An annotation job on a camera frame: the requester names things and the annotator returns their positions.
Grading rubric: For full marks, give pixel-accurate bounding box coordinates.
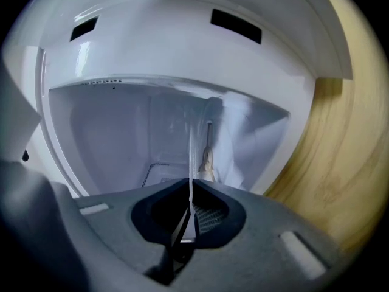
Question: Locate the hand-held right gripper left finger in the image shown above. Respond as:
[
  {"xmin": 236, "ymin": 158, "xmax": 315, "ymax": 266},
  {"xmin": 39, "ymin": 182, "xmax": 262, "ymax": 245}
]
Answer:
[{"xmin": 60, "ymin": 177, "xmax": 191, "ymax": 292}]

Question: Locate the white microwave door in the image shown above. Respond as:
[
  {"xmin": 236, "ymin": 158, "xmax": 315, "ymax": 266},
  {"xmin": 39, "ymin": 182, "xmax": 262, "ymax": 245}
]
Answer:
[{"xmin": 0, "ymin": 49, "xmax": 43, "ymax": 162}]

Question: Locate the white microwave oven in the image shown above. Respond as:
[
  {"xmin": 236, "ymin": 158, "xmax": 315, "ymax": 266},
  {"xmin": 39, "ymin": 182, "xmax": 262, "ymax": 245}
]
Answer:
[{"xmin": 2, "ymin": 0, "xmax": 353, "ymax": 200}]

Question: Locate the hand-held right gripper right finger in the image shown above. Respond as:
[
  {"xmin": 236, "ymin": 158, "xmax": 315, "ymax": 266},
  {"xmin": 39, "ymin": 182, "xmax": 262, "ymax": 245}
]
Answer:
[{"xmin": 174, "ymin": 178, "xmax": 347, "ymax": 292}]

